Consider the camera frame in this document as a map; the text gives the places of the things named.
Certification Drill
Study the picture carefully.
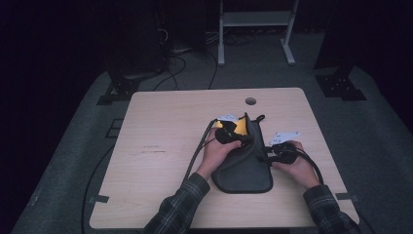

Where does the left hand-held gripper cable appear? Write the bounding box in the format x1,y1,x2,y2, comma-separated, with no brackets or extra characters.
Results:
182,119,218,183

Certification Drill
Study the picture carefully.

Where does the right hand-held gripper cable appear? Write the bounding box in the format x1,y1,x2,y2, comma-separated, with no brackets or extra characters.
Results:
293,147,325,186

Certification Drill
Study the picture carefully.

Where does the white metal stand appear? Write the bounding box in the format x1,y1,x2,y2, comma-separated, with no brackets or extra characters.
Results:
217,0,300,67

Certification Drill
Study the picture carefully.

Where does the dark floor plate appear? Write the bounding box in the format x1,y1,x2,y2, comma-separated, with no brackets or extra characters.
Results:
105,118,125,139

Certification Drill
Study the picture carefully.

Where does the black stand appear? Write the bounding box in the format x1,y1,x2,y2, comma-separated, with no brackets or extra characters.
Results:
313,0,368,101
95,0,170,106

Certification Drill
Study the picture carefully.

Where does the person's right hand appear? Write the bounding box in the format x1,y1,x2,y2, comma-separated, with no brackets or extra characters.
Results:
272,141,320,191

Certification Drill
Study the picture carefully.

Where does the grey and yellow cloth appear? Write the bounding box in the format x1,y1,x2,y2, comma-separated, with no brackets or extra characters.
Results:
210,112,274,195

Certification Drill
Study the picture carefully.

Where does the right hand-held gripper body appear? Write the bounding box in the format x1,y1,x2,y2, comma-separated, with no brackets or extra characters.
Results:
268,131,301,165

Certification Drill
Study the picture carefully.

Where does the person's left hand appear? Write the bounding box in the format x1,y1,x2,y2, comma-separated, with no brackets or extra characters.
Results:
196,128,243,180

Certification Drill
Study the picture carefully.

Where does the hand-held gripper cable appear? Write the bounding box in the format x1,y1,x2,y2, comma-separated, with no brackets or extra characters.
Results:
182,119,218,183
293,147,325,186

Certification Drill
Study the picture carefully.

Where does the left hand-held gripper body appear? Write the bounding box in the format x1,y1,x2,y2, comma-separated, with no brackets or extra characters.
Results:
214,113,243,145

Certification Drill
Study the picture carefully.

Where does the black floor cable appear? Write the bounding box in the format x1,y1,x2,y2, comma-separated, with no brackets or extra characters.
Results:
81,145,116,234
206,51,219,91
152,54,188,92

